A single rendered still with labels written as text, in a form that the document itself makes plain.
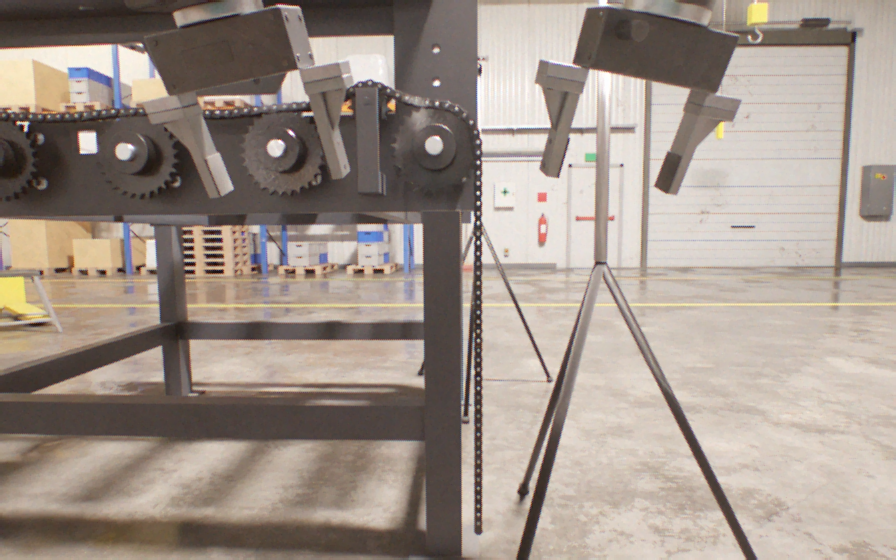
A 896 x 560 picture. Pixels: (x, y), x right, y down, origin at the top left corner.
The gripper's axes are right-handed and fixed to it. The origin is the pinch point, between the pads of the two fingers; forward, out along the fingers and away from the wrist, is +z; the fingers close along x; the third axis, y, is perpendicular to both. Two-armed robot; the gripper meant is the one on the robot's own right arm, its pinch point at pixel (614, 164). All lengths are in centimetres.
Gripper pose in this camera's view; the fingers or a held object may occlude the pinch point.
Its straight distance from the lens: 51.5
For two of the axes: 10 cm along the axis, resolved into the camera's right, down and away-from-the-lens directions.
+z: -1.7, 8.7, 4.6
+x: 9.8, 0.9, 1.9
